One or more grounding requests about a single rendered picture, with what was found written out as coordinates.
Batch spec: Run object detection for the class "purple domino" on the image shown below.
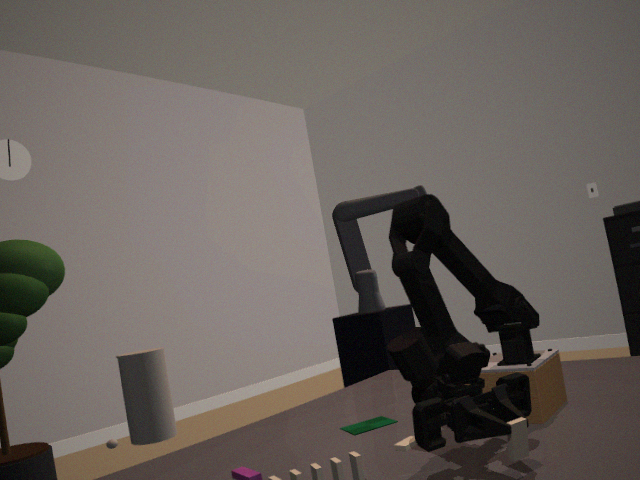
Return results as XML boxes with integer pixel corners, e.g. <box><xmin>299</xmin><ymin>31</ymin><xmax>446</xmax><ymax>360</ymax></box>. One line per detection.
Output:
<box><xmin>231</xmin><ymin>466</ymin><xmax>262</xmax><ymax>480</ymax></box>

